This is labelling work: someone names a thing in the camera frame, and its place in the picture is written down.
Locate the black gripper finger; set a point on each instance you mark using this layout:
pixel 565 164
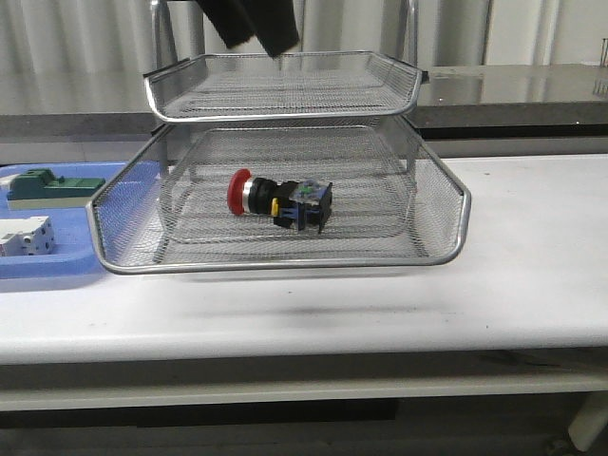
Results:
pixel 229 19
pixel 273 22

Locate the mesh tray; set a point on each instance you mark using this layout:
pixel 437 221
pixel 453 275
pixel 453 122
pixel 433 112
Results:
pixel 235 87
pixel 435 234
pixel 196 212

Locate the red emergency stop button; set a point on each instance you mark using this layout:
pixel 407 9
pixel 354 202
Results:
pixel 299 204

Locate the green terminal block module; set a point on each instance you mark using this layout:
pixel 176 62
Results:
pixel 40 188

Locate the blue plastic tray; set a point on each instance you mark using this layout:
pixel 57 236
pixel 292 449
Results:
pixel 126 225

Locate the white circuit breaker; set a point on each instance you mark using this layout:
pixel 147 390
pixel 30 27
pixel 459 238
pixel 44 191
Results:
pixel 33 236

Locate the white table leg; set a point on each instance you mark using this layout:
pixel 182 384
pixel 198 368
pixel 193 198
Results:
pixel 589 421

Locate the grey metal rack frame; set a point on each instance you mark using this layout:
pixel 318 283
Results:
pixel 164 43

